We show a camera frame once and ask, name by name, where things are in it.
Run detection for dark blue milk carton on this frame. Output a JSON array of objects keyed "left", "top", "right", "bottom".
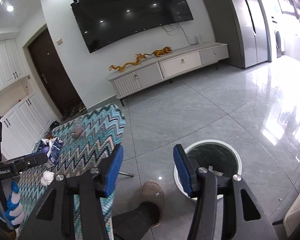
[{"left": 38, "top": 137, "right": 63, "bottom": 168}]

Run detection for purple plastic wrapper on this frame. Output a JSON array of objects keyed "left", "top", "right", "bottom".
[{"left": 42, "top": 145, "right": 51, "bottom": 156}]

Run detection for grey translucent plastic bag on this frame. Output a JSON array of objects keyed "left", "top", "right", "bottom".
[{"left": 70, "top": 124, "right": 82, "bottom": 139}]

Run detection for white round trash bin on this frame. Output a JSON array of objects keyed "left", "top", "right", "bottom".
[{"left": 173, "top": 139, "right": 242, "bottom": 202}]

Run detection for left blue white gloved hand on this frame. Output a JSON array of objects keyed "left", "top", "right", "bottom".
[{"left": 0, "top": 179, "right": 25, "bottom": 229}]

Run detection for zigzag knitted table cover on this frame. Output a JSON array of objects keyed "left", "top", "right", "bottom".
[{"left": 18, "top": 104, "right": 126, "bottom": 239}]

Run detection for brown slipper on foot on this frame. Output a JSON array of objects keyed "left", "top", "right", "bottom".
[{"left": 141, "top": 180, "right": 165, "bottom": 228}]

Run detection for white shoe cabinet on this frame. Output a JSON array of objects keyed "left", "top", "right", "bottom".
[{"left": 0, "top": 40, "right": 57, "bottom": 159}]

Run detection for shoes on doormat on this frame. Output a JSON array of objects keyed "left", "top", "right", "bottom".
[{"left": 62, "top": 102, "right": 87, "bottom": 121}]

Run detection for black shoes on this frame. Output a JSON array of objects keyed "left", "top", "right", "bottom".
[{"left": 49, "top": 121, "right": 60, "bottom": 132}]

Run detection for white TV cabinet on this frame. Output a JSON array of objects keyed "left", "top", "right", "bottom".
[{"left": 108, "top": 42, "right": 229, "bottom": 101}]

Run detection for dark brown entrance door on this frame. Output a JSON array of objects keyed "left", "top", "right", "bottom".
[{"left": 28, "top": 30, "right": 82, "bottom": 116}]

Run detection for golden dragon figurine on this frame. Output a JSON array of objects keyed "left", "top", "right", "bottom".
[{"left": 109, "top": 53, "right": 146, "bottom": 72}]

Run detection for golden tiger figurine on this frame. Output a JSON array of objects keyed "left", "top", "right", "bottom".
[{"left": 146, "top": 46, "right": 172, "bottom": 57}]

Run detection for grey refrigerator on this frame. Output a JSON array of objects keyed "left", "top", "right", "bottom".
[{"left": 203, "top": 0, "right": 269, "bottom": 69}]

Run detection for white washing machine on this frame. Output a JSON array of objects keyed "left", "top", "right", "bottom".
[{"left": 272, "top": 16, "right": 284, "bottom": 58}]

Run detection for wall light switch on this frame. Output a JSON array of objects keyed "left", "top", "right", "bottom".
[{"left": 56, "top": 38, "right": 63, "bottom": 45}]

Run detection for television power cables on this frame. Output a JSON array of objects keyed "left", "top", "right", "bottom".
[{"left": 161, "top": 22, "right": 202, "bottom": 46}]

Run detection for black wall television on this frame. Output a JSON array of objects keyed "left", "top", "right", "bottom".
[{"left": 71, "top": 0, "right": 193, "bottom": 53}]

